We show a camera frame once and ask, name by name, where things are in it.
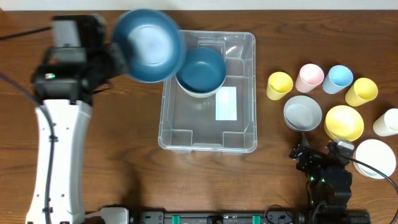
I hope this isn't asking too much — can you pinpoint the dark blue bowl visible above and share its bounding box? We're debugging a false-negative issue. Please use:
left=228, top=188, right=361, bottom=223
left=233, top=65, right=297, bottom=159
left=112, top=9, right=186, bottom=83
left=176, top=47, right=227, bottom=86

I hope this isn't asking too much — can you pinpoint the beige plastic bowl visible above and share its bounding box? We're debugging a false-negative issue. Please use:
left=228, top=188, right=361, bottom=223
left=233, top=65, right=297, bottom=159
left=176, top=79, right=226, bottom=98

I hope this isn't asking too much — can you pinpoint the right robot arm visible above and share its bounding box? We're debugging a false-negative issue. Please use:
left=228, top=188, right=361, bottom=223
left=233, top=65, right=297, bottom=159
left=289, top=132, right=354, bottom=223

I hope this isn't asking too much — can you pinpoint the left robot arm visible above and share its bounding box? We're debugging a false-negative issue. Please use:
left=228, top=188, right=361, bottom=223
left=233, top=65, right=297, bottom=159
left=25, top=14, right=127, bottom=223

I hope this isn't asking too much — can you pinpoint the clear plastic storage container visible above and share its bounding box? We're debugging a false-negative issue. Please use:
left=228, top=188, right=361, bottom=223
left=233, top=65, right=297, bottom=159
left=158, top=30, right=257, bottom=154

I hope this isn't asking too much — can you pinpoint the grey plastic bowl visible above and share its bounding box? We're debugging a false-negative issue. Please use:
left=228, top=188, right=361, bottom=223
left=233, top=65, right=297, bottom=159
left=283, top=95, right=323, bottom=131

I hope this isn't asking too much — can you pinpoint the yellow plastic bowl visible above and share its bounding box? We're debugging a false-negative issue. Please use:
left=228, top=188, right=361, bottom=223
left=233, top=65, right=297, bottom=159
left=324, top=105, right=364, bottom=141

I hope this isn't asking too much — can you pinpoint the yellow plastic cup left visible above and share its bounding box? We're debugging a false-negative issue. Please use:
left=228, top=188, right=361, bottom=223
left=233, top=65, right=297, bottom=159
left=266, top=72, right=294, bottom=101

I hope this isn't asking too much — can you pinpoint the yellow plastic cup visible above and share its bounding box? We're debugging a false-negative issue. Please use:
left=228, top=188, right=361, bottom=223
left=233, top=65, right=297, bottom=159
left=266, top=72, right=294, bottom=101
left=345, top=78, right=378, bottom=106

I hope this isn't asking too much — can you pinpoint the pink plastic cup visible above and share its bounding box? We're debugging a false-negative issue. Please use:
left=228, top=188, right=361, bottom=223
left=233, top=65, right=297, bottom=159
left=295, top=63, right=325, bottom=93

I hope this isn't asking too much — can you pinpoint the white plastic bowl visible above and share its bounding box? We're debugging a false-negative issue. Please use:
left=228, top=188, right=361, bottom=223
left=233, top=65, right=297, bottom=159
left=353, top=139, right=397, bottom=177

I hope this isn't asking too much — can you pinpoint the light blue plastic cup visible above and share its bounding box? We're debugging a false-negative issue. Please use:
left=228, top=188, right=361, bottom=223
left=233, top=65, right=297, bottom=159
left=322, top=65, right=354, bottom=95

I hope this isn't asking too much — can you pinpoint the yellow plastic cup right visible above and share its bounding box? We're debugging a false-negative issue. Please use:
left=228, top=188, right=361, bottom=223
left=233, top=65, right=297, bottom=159
left=345, top=78, right=378, bottom=106

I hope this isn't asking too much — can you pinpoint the cream plastic cup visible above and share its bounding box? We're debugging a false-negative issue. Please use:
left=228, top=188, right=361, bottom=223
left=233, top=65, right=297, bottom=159
left=373, top=108, right=397, bottom=137

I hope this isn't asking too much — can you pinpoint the black left camera cable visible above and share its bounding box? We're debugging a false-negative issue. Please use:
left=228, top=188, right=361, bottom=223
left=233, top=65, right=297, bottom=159
left=0, top=26, right=55, bottom=224

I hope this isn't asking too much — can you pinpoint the black camera cable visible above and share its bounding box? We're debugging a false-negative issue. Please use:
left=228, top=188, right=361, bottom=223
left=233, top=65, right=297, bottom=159
left=345, top=154, right=398, bottom=224
left=0, top=26, right=55, bottom=224

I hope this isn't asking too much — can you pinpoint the black right camera cable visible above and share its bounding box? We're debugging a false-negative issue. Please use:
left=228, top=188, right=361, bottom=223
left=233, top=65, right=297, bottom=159
left=345, top=154, right=398, bottom=224

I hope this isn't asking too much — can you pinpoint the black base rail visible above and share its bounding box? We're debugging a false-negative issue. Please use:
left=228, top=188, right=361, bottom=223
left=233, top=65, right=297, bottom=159
left=132, top=211, right=371, bottom=224

